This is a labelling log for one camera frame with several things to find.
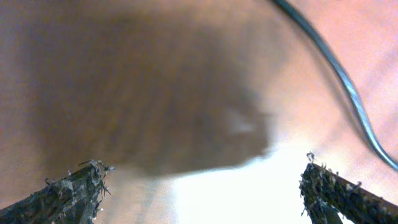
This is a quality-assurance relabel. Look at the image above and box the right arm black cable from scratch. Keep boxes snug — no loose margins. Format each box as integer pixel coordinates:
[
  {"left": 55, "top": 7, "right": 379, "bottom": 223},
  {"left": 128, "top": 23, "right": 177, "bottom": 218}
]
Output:
[{"left": 270, "top": 0, "right": 398, "bottom": 172}]

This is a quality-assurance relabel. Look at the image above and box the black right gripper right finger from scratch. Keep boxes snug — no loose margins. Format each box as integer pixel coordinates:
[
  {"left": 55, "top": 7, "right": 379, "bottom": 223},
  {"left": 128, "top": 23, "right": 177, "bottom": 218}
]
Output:
[{"left": 299, "top": 152, "right": 397, "bottom": 224}]

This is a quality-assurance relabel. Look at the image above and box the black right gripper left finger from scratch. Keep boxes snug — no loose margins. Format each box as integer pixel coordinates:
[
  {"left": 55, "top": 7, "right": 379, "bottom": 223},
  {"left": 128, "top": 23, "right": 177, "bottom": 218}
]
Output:
[{"left": 1, "top": 160, "right": 114, "bottom": 224}]

